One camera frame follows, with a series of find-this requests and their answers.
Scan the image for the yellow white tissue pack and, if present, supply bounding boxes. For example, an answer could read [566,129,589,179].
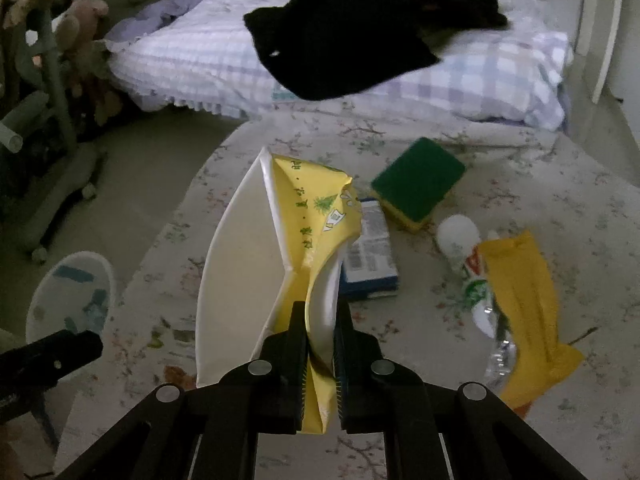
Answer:
[195,148,361,434]

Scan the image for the white AD drink bottle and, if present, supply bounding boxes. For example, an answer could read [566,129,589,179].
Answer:
[436,214,518,393]

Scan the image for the yellow cloth strip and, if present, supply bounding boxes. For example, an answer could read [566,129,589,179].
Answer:
[478,231,584,408]

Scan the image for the white trash bin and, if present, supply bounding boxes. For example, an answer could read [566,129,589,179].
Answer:
[26,252,117,344]

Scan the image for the walnut snack wrapper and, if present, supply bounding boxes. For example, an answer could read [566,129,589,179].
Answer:
[146,325,198,391]

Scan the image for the blue white box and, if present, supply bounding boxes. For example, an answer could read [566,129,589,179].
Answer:
[338,198,399,301]

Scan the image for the grey office chair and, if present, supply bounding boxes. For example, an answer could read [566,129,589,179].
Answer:
[1,0,104,263]

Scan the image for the green yellow sponge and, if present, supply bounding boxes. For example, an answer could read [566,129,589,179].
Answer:
[371,138,466,232]

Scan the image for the floral bed sheet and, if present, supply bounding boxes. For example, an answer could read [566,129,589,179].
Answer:
[54,110,639,479]

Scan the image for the plush toy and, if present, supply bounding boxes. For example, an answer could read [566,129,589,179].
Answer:
[54,0,110,78]

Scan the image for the purple plaid pillow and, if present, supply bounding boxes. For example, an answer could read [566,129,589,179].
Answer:
[107,0,574,131]

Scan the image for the black garment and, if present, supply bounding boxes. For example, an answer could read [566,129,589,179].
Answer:
[244,0,508,101]

